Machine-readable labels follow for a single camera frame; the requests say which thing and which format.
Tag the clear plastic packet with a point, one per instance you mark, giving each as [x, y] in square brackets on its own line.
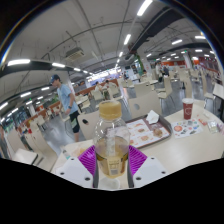
[212, 125]

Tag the ceiling air conditioner unit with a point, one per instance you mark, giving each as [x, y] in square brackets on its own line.
[75, 53]

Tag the person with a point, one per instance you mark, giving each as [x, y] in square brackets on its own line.
[107, 86]
[66, 100]
[97, 87]
[163, 70]

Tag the crumpled white napkin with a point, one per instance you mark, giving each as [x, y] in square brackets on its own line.
[152, 117]

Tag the beige chair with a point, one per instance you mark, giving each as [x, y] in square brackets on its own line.
[90, 126]
[145, 105]

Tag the red paper cup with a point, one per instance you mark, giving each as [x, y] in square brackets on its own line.
[187, 108]

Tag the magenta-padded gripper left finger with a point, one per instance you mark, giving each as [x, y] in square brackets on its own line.
[87, 160]

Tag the group of beige chairs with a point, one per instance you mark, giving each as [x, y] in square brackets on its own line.
[168, 86]

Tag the colourful printed flyer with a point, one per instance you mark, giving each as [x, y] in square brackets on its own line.
[186, 128]

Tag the printed paper tray liner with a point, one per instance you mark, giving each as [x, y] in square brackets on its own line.
[143, 131]

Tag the group of ceiling lights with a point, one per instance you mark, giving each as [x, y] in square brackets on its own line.
[19, 62]

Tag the beige black-edged table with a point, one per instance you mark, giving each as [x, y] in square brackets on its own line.
[25, 156]
[218, 91]

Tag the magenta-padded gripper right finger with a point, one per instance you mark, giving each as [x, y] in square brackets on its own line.
[137, 160]

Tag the small clear teal bottle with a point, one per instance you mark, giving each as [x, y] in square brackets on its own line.
[66, 154]

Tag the small red packet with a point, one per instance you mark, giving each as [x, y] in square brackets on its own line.
[201, 120]

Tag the clear tea drink bottle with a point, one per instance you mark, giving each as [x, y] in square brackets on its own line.
[111, 140]

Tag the brown food tray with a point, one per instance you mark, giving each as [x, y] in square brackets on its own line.
[168, 130]

